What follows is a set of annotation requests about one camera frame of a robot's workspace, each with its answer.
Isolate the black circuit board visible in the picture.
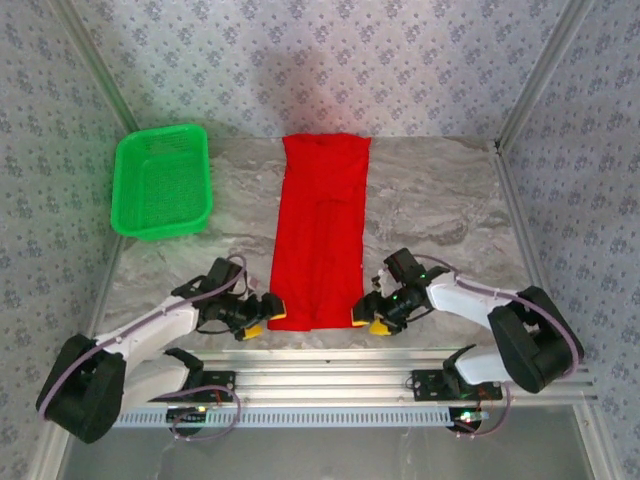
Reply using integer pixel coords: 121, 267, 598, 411
449, 407, 489, 434
167, 407, 209, 436

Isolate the grey slotted cable duct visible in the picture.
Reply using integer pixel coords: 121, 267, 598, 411
114, 405, 485, 430

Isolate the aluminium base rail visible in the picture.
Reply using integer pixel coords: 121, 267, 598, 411
53, 348, 600, 407

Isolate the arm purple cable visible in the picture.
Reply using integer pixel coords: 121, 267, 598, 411
414, 254, 585, 441
37, 253, 242, 442

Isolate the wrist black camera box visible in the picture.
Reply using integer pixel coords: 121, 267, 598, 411
382, 248, 425, 286
207, 257, 247, 296

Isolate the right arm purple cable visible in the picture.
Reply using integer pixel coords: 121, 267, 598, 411
414, 254, 585, 441

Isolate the green plastic basket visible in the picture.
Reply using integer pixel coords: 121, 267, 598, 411
109, 123, 215, 242

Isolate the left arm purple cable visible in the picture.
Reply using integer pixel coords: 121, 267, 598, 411
37, 253, 242, 442

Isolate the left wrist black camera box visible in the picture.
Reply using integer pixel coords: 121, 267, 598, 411
207, 257, 247, 296

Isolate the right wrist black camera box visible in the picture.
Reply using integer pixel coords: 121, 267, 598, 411
382, 248, 425, 286

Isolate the red t-shirt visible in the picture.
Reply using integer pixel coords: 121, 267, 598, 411
267, 132, 374, 334

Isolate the short aluminium frame post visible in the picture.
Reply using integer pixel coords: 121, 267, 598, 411
574, 404, 624, 480

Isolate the grey metal panel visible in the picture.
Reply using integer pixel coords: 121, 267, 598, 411
57, 427, 601, 480

